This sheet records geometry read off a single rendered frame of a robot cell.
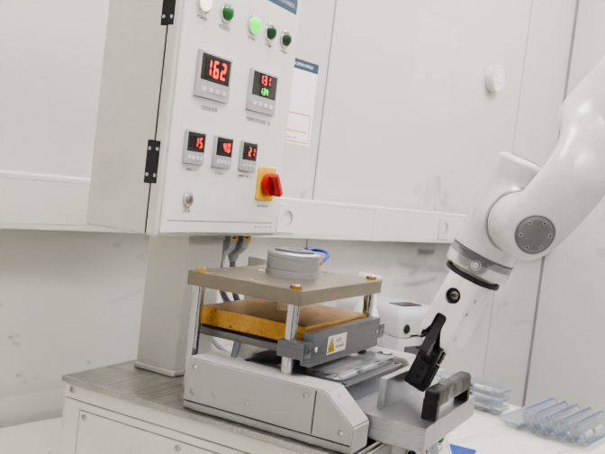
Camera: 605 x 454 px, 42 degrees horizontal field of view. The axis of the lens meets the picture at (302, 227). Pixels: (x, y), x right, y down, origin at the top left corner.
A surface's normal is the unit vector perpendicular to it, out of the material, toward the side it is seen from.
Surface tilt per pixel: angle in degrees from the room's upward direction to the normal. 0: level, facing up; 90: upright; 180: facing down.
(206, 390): 90
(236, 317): 90
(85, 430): 90
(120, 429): 90
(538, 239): 104
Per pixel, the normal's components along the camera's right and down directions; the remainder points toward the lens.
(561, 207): 0.07, 0.19
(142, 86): -0.47, -0.01
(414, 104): 0.77, 0.12
